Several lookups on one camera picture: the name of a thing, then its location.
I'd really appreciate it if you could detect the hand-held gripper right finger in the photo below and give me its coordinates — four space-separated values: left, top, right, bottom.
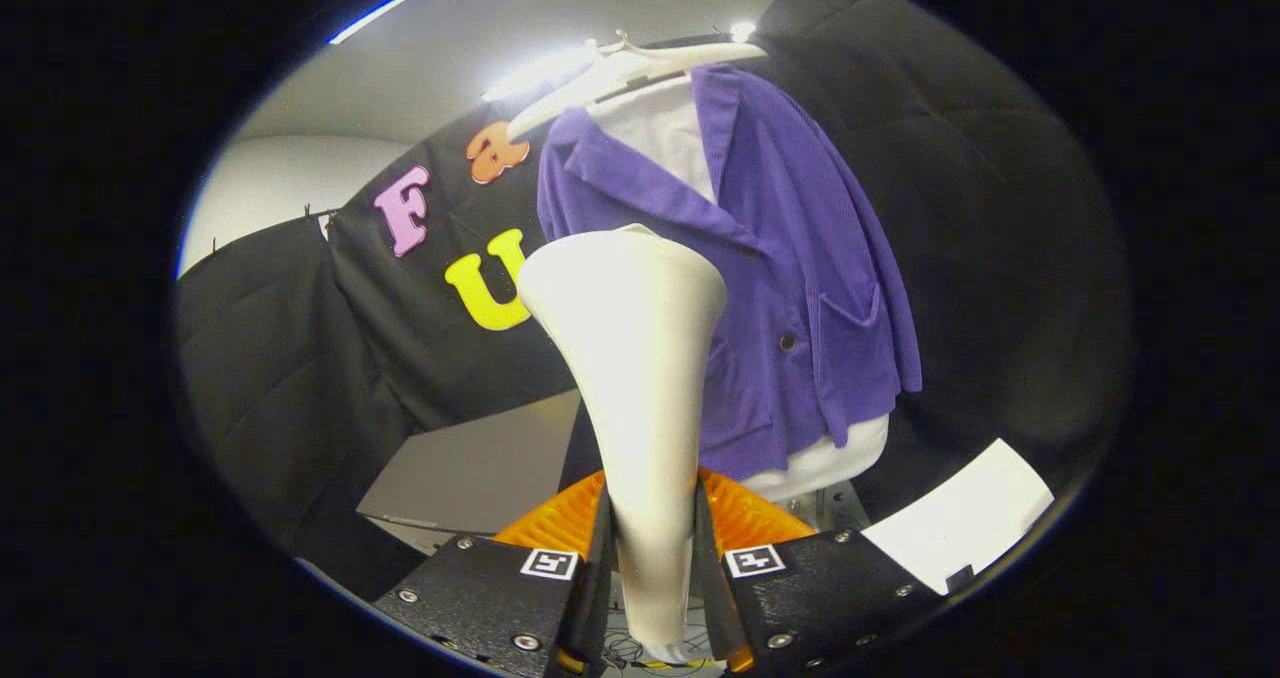
695 468 946 678

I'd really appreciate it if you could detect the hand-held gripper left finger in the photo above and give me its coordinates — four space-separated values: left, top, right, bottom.
372 471 613 678

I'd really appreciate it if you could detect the white garment steamer head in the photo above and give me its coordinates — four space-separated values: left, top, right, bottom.
516 223 728 649

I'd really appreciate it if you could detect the purple jacket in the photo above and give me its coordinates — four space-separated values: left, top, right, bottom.
537 63 923 481

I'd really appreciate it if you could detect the white garment form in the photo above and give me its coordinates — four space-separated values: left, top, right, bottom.
590 78 891 504

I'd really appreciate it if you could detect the white clothes hanger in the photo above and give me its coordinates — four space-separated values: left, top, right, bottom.
507 30 769 142

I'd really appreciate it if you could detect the metal form stand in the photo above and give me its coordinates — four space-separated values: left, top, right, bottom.
780 483 871 534

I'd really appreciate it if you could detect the grey cabinet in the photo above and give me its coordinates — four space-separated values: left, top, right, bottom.
357 388 586 559

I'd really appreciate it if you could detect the white board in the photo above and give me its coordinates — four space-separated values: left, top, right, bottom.
862 438 1056 596

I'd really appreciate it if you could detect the black backdrop cloth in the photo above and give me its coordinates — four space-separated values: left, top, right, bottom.
175 0 1131 599

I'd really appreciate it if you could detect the long ceiling light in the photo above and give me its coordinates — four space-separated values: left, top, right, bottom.
480 48 601 104

